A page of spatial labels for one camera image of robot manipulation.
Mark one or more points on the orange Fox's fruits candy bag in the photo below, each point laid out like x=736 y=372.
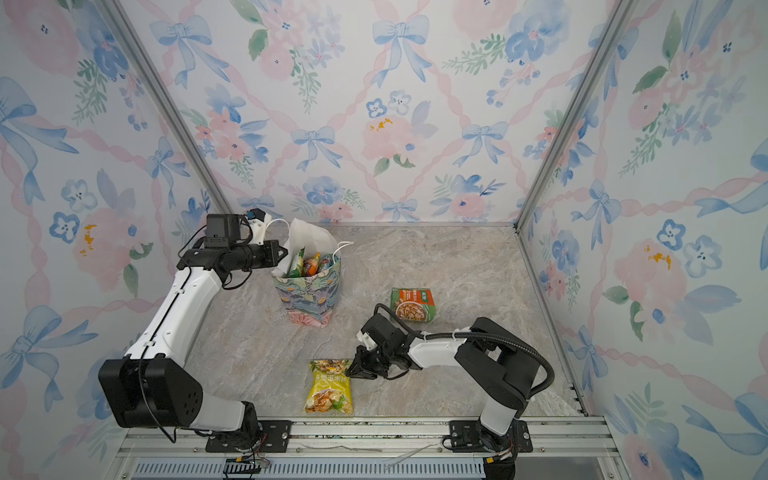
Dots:
x=311 y=265

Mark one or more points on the green orange noodle snack packet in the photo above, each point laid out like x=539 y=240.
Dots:
x=413 y=304

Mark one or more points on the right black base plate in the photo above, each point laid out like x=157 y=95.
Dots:
x=469 y=436

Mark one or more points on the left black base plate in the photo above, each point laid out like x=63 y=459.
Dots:
x=263 y=436

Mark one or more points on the aluminium front frame rail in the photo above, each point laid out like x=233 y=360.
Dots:
x=378 y=448

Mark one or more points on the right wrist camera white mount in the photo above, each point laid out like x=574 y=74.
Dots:
x=366 y=340

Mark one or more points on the yellow chips snack bag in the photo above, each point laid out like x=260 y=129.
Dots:
x=330 y=391

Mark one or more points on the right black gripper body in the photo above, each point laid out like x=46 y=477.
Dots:
x=362 y=360

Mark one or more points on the floral paper gift bag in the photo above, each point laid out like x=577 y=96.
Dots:
x=310 y=301

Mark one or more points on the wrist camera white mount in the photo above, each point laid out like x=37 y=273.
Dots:
x=366 y=340
x=258 y=222

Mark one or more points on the corner aluminium post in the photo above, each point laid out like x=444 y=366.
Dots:
x=614 y=28
x=117 y=19

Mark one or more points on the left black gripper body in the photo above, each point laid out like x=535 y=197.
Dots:
x=278 y=252

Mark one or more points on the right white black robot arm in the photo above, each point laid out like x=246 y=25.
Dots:
x=506 y=368

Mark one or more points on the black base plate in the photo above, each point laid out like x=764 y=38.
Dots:
x=263 y=436
x=469 y=436

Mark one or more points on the teal pink Fox's candy bag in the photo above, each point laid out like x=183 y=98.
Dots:
x=326 y=262

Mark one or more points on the green snack bag back side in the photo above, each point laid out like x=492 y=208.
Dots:
x=296 y=268

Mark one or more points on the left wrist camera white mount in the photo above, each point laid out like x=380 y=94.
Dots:
x=258 y=222

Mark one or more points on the right corner aluminium post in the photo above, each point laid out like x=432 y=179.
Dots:
x=614 y=28

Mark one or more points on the left corner aluminium post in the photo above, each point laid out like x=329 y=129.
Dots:
x=117 y=19

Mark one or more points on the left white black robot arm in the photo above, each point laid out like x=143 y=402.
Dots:
x=149 y=387

